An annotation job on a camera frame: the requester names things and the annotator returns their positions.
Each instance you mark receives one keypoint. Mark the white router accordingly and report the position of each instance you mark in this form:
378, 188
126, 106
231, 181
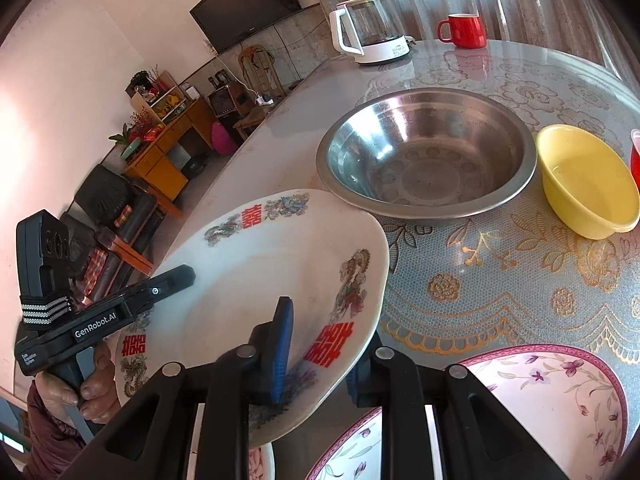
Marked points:
191, 92

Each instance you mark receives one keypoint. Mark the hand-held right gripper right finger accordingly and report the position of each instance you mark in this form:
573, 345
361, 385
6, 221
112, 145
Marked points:
372, 390

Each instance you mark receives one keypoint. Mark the pink bag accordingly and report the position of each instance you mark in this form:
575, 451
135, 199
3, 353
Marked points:
222, 137

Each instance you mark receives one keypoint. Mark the black leather wooden armchair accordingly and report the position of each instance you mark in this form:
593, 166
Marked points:
102, 190
95, 270

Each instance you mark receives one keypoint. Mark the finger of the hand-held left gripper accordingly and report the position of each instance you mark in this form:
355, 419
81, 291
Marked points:
165, 285

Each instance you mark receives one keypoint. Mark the yellow bowl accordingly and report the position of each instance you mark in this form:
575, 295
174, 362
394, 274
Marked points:
585, 175

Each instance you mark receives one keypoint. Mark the person's left hand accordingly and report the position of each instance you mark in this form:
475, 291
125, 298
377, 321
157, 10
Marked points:
100, 390

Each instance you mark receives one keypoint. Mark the pink-rimmed plate with purple flowers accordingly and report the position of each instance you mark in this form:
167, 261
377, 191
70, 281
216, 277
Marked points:
540, 400

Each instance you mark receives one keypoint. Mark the dark boxy speaker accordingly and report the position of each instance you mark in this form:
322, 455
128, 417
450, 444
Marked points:
222, 102

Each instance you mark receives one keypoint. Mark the red gift box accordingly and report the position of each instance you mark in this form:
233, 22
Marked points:
151, 134

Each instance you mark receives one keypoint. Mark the wooden chair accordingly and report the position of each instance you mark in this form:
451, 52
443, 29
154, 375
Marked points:
252, 117

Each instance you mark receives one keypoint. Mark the black wok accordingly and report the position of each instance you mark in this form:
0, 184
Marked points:
195, 166

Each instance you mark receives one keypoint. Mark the red mug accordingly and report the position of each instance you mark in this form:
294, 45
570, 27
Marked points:
467, 30

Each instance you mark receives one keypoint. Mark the orange wooden desk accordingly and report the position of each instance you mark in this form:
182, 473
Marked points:
160, 160

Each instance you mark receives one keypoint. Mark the person's left forearm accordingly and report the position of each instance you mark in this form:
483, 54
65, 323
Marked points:
50, 445

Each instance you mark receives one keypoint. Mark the white plate with pink roses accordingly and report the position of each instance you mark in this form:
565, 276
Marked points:
260, 462

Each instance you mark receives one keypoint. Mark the red plastic cup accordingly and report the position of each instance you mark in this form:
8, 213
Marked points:
636, 160

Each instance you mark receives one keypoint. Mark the potted plant in green pot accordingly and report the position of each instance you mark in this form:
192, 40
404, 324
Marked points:
131, 149

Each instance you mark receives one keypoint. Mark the white glass electric kettle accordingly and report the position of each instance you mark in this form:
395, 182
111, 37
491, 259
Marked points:
380, 50

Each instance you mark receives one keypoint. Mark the white plate with dragon print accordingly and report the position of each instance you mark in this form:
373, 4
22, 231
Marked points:
260, 260

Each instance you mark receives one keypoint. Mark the wooden display shelf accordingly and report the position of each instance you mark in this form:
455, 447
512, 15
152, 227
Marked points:
170, 102

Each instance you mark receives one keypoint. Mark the white power strip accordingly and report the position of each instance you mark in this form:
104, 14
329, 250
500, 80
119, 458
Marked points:
263, 100

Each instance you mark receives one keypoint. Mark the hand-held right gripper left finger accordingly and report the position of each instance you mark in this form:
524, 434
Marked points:
280, 350

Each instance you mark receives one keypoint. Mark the black flat television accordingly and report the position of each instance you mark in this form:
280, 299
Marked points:
245, 0

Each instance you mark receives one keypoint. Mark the stainless steel basin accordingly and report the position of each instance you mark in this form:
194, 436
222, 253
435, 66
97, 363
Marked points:
425, 160

